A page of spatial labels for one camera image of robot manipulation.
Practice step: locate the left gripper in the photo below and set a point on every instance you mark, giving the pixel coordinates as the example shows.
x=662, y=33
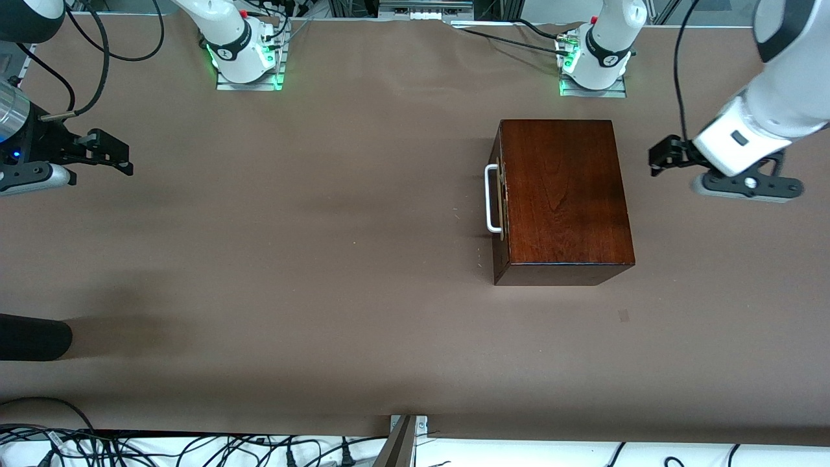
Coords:
x=681, y=153

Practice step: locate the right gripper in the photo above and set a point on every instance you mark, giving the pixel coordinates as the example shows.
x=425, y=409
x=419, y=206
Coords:
x=47, y=144

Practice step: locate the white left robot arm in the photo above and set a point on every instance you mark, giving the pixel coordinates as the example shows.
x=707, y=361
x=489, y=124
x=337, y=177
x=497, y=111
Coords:
x=791, y=97

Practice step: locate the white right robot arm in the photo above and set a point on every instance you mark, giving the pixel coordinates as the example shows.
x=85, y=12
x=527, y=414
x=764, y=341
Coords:
x=237, y=45

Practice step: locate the dark brown wooden cabinet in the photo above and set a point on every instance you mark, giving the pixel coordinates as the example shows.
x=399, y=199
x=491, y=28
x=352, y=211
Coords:
x=570, y=207

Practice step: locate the black cylindrical object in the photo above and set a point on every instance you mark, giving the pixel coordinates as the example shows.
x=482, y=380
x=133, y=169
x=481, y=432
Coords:
x=32, y=337

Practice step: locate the black equipment box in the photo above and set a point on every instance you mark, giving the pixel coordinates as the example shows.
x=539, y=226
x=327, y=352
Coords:
x=496, y=8

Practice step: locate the brown paper table cover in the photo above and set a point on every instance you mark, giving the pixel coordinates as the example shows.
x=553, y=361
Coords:
x=324, y=292

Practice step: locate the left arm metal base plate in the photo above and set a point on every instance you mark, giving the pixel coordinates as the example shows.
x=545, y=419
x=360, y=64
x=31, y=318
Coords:
x=593, y=93

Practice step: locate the aluminium side rail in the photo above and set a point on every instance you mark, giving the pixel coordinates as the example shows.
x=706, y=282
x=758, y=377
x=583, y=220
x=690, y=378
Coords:
x=24, y=65

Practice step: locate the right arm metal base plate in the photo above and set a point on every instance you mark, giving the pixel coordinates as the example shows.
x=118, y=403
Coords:
x=249, y=85

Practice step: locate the silver corner bracket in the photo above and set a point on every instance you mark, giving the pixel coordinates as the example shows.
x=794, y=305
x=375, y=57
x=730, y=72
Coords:
x=421, y=425

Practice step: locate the grey metal post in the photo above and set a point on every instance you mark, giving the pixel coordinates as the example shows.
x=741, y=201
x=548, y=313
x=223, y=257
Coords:
x=399, y=451

